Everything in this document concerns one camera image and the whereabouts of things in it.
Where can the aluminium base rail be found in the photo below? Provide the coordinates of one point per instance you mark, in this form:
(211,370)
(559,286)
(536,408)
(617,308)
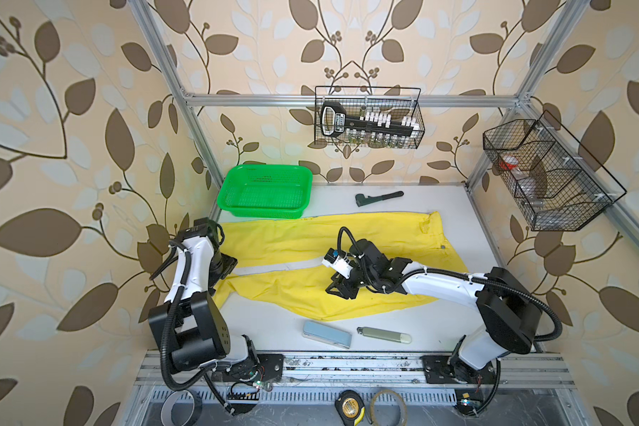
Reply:
(382,369)

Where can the side wire basket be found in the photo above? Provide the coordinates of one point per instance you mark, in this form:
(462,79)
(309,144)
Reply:
(561,185)

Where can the back wire basket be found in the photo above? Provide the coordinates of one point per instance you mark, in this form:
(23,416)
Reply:
(401,103)

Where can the yellow black tape measure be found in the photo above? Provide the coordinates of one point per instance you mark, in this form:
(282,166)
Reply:
(350,407)

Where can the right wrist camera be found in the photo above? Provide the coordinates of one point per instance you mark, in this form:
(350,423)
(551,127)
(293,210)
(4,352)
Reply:
(335,261)

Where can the yellow trousers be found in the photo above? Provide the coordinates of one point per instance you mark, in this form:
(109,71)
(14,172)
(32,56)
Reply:
(419,237)

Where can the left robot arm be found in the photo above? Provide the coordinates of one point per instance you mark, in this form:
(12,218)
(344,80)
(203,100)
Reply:
(188,328)

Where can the dark green pipe wrench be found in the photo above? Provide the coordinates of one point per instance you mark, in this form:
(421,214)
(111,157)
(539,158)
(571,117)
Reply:
(364,200)

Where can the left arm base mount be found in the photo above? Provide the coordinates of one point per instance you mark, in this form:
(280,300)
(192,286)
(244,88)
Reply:
(267,367)

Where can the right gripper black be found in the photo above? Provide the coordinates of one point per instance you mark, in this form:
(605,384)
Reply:
(341,283)

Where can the brown ring band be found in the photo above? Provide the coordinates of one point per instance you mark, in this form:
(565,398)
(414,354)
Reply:
(387,407)

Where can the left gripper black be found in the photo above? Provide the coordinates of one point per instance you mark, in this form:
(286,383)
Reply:
(229,262)

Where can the blue grey sharpening block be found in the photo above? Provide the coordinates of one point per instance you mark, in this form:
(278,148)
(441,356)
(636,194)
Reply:
(327,335)

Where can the black tape roll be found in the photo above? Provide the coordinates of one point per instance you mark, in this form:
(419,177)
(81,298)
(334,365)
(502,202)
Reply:
(182,408)

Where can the black tool in basket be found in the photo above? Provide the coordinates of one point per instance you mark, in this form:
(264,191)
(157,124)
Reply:
(334,121)

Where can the red capped jar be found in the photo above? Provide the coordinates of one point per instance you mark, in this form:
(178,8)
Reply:
(508,163)

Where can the green plastic basket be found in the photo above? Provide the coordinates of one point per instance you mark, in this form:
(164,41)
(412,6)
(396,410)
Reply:
(266,191)

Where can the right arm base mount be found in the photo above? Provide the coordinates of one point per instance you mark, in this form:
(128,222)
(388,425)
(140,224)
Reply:
(448,369)

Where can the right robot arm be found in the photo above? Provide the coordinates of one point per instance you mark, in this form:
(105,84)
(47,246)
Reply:
(513,319)

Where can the pale green utility knife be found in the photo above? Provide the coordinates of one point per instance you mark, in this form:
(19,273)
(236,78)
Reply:
(385,335)

